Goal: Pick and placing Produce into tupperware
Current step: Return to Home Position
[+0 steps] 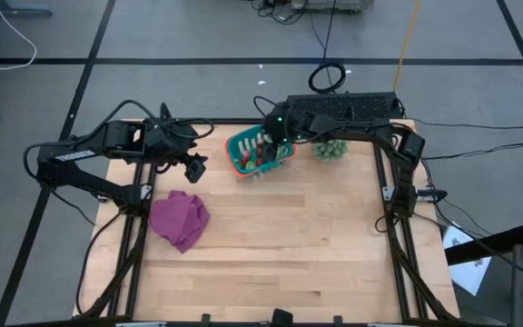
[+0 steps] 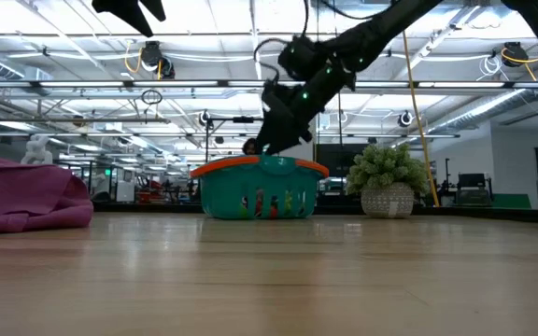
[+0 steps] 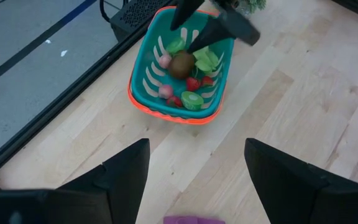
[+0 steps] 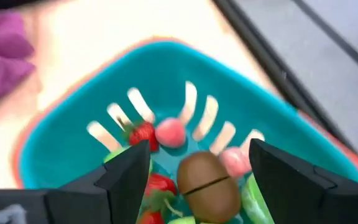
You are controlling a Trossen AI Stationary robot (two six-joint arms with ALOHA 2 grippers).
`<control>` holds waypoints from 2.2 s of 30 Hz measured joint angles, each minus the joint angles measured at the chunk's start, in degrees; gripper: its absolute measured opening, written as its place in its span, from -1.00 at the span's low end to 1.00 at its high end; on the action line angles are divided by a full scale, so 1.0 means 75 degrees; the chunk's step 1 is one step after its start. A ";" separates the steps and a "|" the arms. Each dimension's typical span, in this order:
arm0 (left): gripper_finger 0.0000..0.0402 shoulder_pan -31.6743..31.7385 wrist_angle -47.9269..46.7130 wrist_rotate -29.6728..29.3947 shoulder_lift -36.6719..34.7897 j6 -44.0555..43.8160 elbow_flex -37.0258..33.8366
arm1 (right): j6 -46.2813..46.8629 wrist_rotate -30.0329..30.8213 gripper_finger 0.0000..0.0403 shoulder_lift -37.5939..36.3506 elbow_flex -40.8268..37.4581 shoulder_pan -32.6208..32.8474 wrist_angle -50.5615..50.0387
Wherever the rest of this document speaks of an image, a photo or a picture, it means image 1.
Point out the purple cloth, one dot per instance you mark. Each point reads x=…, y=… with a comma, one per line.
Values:
x=180, y=220

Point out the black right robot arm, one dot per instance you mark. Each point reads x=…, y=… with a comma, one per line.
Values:
x=407, y=147

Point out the silver equipment box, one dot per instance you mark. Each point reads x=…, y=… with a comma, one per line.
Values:
x=332, y=3

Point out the teal basket with orange rim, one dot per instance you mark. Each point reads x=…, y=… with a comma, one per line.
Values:
x=234, y=152

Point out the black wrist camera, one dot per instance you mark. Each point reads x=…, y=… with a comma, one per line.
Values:
x=269, y=153
x=195, y=169

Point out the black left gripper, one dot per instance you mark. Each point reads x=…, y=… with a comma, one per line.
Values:
x=173, y=141

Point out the black perforated computer case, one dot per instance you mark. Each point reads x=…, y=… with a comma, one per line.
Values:
x=357, y=102

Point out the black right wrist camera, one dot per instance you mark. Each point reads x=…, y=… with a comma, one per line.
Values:
x=269, y=153

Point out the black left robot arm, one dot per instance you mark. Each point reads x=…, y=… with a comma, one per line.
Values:
x=116, y=138

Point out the green toy lime half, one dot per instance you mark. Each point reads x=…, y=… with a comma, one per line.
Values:
x=251, y=165

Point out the grey metal cart leg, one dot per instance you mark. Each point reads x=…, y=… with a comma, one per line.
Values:
x=16, y=11

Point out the black table clamp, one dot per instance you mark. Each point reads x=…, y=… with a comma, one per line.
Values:
x=338, y=320
x=204, y=319

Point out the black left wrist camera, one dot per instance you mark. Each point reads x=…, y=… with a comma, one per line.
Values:
x=195, y=169

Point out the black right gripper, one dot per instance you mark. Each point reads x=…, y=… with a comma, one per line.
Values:
x=282, y=125

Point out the green spiky ball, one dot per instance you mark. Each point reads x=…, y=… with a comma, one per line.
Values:
x=329, y=150

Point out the white printed paper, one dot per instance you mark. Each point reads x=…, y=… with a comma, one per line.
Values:
x=470, y=272

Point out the black metal table frame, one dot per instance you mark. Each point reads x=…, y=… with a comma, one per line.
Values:
x=239, y=121

